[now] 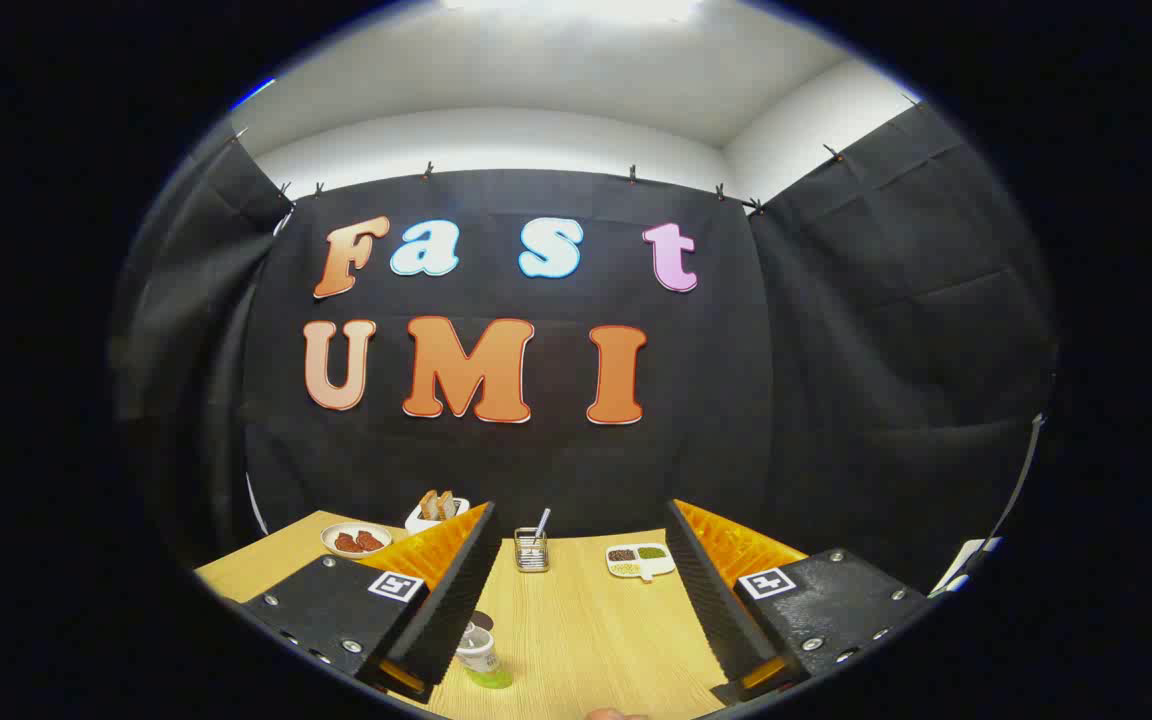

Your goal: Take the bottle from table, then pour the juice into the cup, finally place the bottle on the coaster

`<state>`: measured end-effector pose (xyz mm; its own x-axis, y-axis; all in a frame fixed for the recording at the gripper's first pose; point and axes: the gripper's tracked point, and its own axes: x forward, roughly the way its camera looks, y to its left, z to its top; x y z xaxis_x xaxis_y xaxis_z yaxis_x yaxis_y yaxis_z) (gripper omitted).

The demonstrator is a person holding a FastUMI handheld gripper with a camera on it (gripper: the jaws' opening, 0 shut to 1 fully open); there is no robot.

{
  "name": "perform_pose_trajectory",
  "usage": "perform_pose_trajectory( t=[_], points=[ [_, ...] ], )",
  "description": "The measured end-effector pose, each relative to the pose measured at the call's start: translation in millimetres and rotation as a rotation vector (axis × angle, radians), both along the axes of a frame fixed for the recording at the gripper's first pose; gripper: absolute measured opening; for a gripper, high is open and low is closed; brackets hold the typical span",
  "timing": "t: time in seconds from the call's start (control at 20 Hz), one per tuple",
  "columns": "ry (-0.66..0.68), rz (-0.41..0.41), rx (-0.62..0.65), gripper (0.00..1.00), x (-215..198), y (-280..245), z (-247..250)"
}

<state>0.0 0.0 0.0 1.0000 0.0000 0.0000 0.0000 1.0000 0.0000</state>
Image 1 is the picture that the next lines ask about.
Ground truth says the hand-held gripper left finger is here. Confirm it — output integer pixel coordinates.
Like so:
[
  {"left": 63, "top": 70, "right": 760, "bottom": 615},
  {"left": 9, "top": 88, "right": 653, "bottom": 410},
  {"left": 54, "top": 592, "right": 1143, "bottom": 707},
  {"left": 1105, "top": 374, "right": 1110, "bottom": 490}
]
[{"left": 236, "top": 502, "right": 502, "bottom": 704}]

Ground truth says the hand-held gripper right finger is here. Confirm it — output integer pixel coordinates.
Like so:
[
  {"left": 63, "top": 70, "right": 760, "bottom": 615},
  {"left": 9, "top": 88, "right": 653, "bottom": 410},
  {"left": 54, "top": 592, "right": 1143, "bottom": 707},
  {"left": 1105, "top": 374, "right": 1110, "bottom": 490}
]
[{"left": 664, "top": 498, "right": 937, "bottom": 706}]

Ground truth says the clear plastic juice bottle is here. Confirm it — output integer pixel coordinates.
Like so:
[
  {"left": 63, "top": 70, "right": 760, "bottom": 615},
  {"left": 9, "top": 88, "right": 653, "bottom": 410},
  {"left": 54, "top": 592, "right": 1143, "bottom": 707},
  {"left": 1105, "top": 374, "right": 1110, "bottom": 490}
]
[{"left": 454, "top": 620, "right": 515, "bottom": 691}]

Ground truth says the white divided bean dish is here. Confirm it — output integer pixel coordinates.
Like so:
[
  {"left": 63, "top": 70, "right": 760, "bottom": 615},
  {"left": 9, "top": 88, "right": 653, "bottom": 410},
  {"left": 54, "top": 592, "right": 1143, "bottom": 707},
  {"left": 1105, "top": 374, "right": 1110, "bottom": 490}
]
[{"left": 605, "top": 543, "right": 677, "bottom": 583}]

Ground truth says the white square bread holder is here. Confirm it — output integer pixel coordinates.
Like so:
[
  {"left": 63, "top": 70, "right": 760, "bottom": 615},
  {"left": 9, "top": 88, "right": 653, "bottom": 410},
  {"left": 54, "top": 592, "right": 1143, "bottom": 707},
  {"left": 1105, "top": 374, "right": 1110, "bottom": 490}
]
[{"left": 404, "top": 496, "right": 471, "bottom": 535}]

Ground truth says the wooden table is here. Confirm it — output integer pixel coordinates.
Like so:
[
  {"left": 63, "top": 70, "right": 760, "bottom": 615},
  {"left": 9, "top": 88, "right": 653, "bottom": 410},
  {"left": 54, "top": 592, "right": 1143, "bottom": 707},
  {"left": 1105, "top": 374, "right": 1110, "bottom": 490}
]
[{"left": 194, "top": 510, "right": 767, "bottom": 720}]

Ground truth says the round white plate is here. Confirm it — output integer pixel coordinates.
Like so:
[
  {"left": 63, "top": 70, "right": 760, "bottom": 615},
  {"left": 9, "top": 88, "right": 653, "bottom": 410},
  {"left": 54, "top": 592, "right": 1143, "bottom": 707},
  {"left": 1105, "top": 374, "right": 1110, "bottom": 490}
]
[{"left": 321, "top": 523, "right": 393, "bottom": 557}]

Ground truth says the black backdrop cloth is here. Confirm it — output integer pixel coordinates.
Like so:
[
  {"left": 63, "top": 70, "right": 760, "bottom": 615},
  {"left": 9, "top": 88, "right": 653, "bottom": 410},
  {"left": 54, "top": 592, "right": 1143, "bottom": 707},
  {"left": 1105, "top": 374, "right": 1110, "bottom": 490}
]
[{"left": 108, "top": 100, "right": 1057, "bottom": 601}]

